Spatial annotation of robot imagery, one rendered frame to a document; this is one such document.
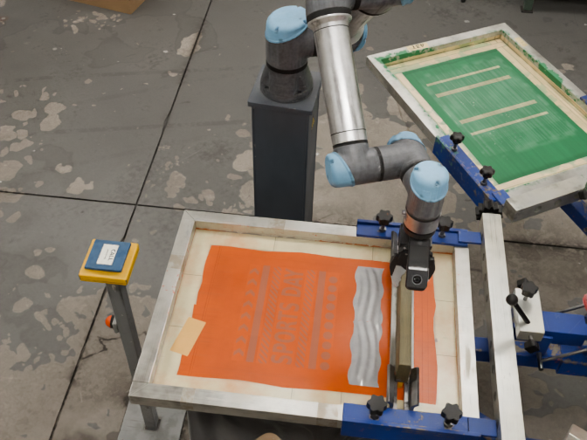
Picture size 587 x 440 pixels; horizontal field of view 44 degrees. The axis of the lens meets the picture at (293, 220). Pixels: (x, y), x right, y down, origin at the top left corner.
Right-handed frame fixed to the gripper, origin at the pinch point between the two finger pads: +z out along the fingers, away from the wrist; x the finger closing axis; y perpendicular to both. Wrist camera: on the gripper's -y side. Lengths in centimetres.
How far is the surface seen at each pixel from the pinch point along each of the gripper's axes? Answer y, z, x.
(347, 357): -10.7, 16.3, 12.3
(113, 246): 15, 15, 77
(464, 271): 16.8, 13.1, -16.4
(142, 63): 230, 114, 138
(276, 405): -27.3, 12.5, 27.4
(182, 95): 204, 114, 109
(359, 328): -2.3, 16.0, 9.8
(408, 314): -3.7, 5.9, -1.0
